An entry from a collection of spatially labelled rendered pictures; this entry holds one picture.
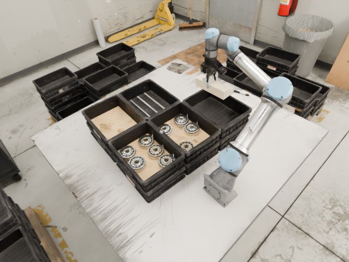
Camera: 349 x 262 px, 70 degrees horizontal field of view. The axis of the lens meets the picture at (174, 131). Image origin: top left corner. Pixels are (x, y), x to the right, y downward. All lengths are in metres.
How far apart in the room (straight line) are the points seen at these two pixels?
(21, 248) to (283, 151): 1.88
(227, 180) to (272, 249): 0.96
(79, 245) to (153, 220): 1.00
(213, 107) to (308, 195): 1.23
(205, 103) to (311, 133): 0.79
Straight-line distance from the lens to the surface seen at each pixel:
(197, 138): 1.65
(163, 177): 1.45
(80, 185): 1.73
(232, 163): 1.27
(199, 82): 1.69
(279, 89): 1.29
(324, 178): 2.75
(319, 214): 2.51
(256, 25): 4.53
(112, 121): 1.86
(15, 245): 2.12
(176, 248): 1.42
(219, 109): 1.87
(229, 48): 1.46
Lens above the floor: 2.04
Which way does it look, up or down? 45 degrees down
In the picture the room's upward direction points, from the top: 5 degrees counter-clockwise
